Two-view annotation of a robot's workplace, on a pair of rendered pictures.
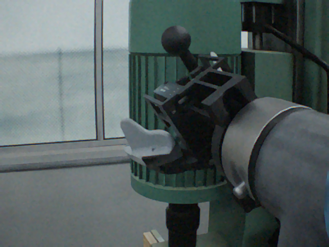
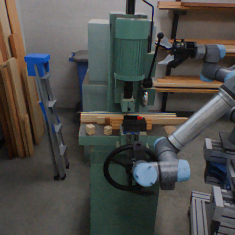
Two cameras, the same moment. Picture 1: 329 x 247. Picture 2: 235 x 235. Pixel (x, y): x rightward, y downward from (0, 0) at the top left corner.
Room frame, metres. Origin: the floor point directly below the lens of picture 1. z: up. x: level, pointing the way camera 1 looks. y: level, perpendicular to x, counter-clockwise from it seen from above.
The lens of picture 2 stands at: (0.29, 1.31, 1.59)
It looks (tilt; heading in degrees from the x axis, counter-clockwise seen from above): 25 degrees down; 285
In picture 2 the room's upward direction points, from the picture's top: 3 degrees clockwise
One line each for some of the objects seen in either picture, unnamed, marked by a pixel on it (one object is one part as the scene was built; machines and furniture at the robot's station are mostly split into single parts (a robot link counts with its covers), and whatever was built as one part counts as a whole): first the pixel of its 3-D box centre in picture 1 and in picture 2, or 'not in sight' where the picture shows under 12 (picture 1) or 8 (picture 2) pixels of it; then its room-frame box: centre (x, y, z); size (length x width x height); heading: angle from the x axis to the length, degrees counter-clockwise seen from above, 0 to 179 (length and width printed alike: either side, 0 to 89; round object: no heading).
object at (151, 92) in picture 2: not in sight; (147, 95); (0.53, -0.26, 1.02); 0.09 x 0.07 x 0.12; 20
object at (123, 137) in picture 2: not in sight; (132, 136); (0.53, 0.14, 0.92); 0.15 x 0.13 x 0.09; 20
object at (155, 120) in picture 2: not in sight; (142, 120); (0.51, -0.07, 0.92); 0.58 x 0.02 x 0.04; 20
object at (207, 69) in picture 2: not in sight; (211, 71); (0.18, -0.09, 1.26); 0.11 x 0.08 x 0.11; 137
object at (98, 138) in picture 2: not in sight; (130, 136); (0.56, 0.06, 0.87); 0.61 x 0.30 x 0.06; 20
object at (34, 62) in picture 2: not in sight; (50, 120); (1.43, -0.47, 0.58); 0.27 x 0.25 x 1.16; 15
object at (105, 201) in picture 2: not in sight; (120, 180); (0.65, -0.14, 0.36); 0.58 x 0.45 x 0.71; 110
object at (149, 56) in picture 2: not in sight; (149, 64); (0.54, -0.29, 1.23); 0.09 x 0.08 x 0.15; 110
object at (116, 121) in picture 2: not in sight; (131, 123); (0.56, 0.03, 0.94); 0.24 x 0.02 x 0.07; 20
